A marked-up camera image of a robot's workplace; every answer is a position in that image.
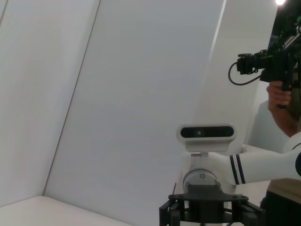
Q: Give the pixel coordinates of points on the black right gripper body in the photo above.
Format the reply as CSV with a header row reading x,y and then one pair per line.
x,y
211,207

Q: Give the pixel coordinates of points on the bystander hand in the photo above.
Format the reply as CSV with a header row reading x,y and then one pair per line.
x,y
277,96

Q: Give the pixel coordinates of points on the bright studio lamp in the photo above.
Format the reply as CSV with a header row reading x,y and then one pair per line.
x,y
280,1

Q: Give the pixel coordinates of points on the bystander torso beige shirt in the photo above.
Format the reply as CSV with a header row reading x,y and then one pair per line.
x,y
282,207

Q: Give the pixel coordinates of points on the black video camera rig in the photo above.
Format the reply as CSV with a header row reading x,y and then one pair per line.
x,y
272,68

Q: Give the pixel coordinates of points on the bystander forearm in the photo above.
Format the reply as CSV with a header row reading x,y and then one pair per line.
x,y
284,120

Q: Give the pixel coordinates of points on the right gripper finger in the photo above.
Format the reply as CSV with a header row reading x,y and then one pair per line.
x,y
170,214
252,215

